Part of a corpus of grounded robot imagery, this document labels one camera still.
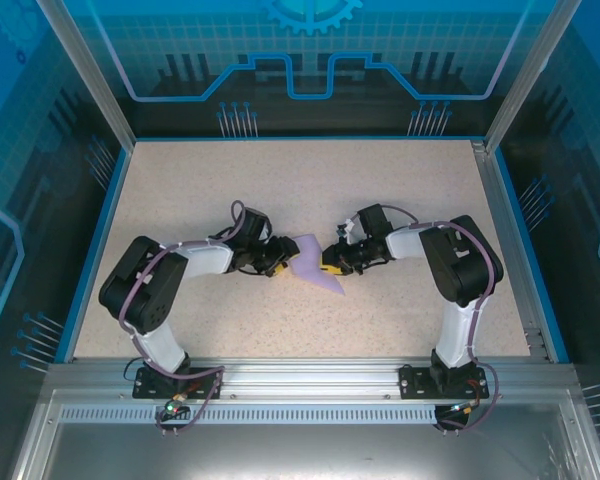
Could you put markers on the lavender cloth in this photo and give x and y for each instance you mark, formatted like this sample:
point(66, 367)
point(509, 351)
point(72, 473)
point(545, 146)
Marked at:
point(310, 260)

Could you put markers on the aluminium side rail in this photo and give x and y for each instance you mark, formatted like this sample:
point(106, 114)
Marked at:
point(496, 200)

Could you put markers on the aluminium enclosure post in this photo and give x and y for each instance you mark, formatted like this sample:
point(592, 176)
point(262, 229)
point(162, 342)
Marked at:
point(90, 75)
point(530, 75)

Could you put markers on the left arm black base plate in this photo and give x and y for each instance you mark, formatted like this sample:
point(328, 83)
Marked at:
point(141, 392)

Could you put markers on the aluminium mounting rail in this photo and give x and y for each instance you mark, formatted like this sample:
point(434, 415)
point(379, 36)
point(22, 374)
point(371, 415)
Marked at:
point(310, 380)

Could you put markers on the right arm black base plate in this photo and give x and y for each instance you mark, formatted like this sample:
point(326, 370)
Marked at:
point(412, 382)

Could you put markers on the grey metal tray frame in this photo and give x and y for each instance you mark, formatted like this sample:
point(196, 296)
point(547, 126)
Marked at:
point(310, 450)

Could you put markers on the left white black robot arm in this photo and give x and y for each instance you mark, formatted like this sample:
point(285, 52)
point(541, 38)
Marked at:
point(207, 257)

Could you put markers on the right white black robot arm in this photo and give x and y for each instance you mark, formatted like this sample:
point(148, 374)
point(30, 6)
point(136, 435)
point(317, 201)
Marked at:
point(405, 242)

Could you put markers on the blue table border strip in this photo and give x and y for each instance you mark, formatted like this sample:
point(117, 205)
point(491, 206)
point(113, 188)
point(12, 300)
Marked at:
point(109, 215)
point(515, 215)

